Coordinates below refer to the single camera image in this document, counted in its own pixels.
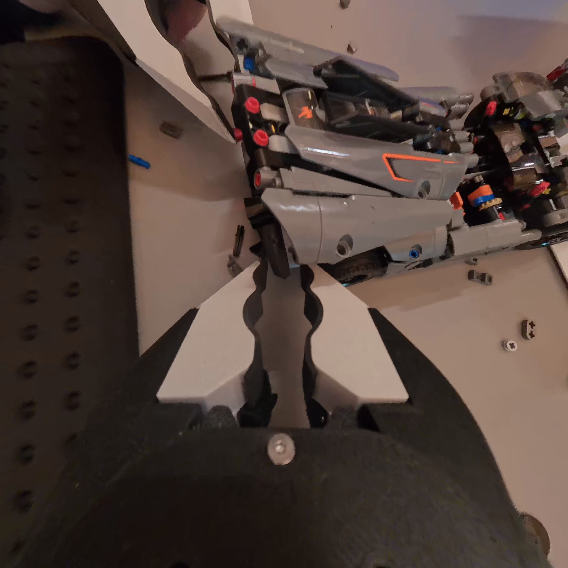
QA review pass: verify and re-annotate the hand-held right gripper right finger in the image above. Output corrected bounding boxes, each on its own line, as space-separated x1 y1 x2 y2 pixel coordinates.
299 265 410 429

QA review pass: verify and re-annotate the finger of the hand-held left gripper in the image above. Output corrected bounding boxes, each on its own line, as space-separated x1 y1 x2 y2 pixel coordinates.
205 0 253 27
98 0 237 143

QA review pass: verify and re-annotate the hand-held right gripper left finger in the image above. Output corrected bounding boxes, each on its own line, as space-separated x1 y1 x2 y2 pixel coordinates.
156 261 278 429

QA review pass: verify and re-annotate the grey lego car model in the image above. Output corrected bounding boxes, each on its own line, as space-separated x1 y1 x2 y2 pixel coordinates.
217 18 568 287

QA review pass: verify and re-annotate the white rounded board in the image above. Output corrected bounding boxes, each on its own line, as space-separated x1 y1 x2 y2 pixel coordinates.
549 243 568 285

